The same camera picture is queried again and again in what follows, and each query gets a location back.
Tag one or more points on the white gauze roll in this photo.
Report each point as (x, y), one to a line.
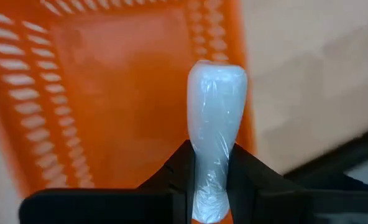
(216, 102)

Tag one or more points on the orange plastic basket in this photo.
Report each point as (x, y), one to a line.
(115, 102)

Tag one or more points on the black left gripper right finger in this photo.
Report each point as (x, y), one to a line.
(258, 193)

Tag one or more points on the black metal table frame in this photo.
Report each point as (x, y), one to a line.
(336, 158)

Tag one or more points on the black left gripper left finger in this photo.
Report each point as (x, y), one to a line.
(159, 202)

